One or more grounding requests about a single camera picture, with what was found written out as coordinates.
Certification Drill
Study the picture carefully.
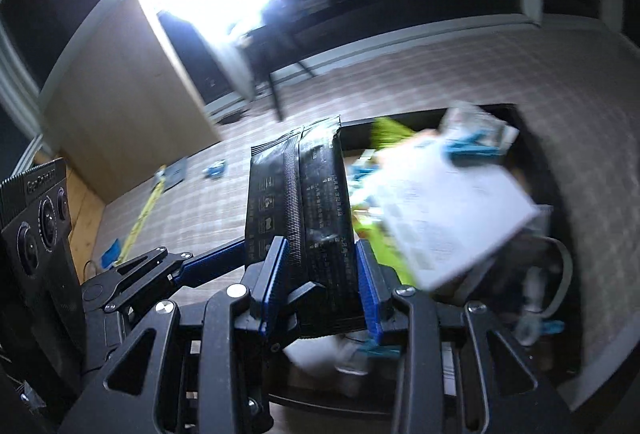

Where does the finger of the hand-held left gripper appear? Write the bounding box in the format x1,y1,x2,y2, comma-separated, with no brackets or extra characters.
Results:
81,238,249,332

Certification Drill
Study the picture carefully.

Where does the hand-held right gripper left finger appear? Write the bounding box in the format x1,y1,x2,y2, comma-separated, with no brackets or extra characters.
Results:
59,238,327,434

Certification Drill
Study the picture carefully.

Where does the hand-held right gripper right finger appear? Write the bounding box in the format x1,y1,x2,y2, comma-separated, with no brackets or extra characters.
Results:
355,240,574,434

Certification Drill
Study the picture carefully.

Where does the black foil packet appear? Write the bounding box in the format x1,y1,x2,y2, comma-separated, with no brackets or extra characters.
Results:
244,115,367,339

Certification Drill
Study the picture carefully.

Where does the black storage box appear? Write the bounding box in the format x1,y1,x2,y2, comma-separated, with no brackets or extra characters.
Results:
265,102,593,417

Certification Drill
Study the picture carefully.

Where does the blue tape piece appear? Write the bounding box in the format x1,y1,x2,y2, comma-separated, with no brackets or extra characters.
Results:
97,238,122,271

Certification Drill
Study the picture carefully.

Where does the yellow tape measure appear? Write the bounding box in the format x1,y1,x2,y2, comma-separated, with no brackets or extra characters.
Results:
117,168,169,266

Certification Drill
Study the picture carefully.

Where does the small blue toy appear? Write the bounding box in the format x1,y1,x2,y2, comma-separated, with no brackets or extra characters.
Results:
202,160,229,181

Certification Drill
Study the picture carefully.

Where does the grey square plate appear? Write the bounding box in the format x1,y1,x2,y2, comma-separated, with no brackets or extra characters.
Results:
164,157,189,191

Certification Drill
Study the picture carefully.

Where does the white cardboard box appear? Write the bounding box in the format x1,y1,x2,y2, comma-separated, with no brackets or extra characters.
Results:
361,133,540,291

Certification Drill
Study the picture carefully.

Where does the green snack packet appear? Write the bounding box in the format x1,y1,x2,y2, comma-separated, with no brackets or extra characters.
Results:
369,116,418,152

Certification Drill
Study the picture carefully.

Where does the wooden cabinet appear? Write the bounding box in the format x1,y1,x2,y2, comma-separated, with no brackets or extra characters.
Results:
42,0,227,167

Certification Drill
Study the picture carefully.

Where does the blue plastic clip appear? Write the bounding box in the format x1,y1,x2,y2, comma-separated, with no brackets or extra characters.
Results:
520,318,566,346

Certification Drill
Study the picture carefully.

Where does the clear white package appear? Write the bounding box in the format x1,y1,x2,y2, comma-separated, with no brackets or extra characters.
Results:
439,101,520,146

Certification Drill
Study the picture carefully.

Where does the black metal table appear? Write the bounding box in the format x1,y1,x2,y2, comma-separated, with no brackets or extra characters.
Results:
239,6,326,121

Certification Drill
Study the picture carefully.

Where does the grey cable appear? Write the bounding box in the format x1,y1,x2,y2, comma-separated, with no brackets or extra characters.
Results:
520,236,576,320

